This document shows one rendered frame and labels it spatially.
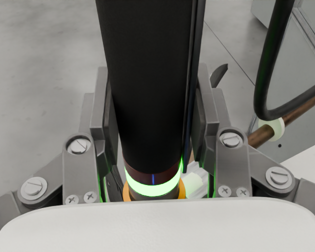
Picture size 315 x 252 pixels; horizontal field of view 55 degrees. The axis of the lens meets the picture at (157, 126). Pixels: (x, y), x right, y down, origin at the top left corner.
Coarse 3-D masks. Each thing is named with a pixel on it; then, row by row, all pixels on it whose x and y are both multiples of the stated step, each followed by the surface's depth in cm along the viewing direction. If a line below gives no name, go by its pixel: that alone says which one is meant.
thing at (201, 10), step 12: (192, 0) 11; (204, 0) 10; (192, 12) 11; (192, 24) 11; (192, 36) 11; (192, 48) 11; (192, 60) 12; (192, 72) 12; (192, 84) 13; (192, 96) 13; (192, 108) 14
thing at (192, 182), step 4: (192, 172) 25; (188, 176) 24; (192, 176) 24; (196, 176) 24; (184, 180) 24; (188, 180) 24; (192, 180) 24; (196, 180) 24; (200, 180) 24; (184, 184) 24; (188, 184) 24; (192, 184) 24; (196, 184) 24; (200, 184) 24; (188, 188) 24; (192, 188) 24; (196, 188) 24; (188, 192) 24
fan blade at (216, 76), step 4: (224, 64) 52; (216, 68) 58; (220, 68) 53; (224, 68) 51; (212, 72) 61; (216, 72) 55; (220, 72) 52; (224, 72) 50; (212, 76) 58; (216, 76) 53; (220, 76) 51; (212, 80) 55; (216, 80) 52; (212, 84) 53; (216, 84) 51; (188, 156) 64; (188, 160) 65; (180, 168) 58
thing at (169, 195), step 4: (128, 184) 19; (176, 184) 18; (128, 188) 19; (176, 188) 19; (132, 192) 19; (136, 192) 18; (168, 192) 18; (172, 192) 18; (176, 192) 19; (132, 196) 19; (136, 196) 19; (140, 196) 18; (144, 196) 18; (148, 196) 18; (156, 196) 18; (160, 196) 18; (164, 196) 18; (168, 196) 18; (172, 196) 19; (140, 200) 19
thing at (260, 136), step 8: (304, 104) 30; (312, 104) 30; (296, 112) 29; (304, 112) 30; (288, 120) 29; (264, 128) 28; (272, 128) 28; (248, 136) 27; (256, 136) 27; (264, 136) 27; (272, 136) 28; (256, 144) 27
